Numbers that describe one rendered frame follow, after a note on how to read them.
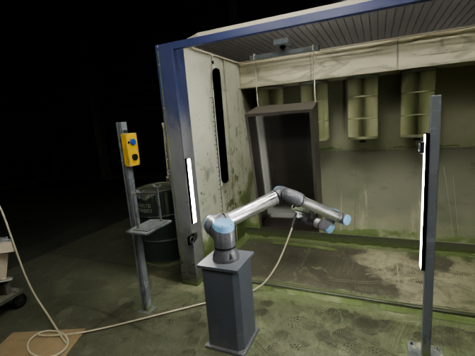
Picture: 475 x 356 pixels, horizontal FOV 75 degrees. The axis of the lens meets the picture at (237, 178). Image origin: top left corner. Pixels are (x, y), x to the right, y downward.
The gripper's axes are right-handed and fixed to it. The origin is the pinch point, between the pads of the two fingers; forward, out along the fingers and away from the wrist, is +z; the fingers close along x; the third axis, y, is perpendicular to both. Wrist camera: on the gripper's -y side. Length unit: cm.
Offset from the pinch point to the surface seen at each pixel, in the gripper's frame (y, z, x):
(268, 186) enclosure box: -11, 52, 20
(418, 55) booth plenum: -191, -28, 61
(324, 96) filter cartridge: -134, 55, 65
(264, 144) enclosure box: -50, 60, -6
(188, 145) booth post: -20, 93, -74
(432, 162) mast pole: -63, -98, -70
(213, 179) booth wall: 4, 96, -19
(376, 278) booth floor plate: 31, -75, 51
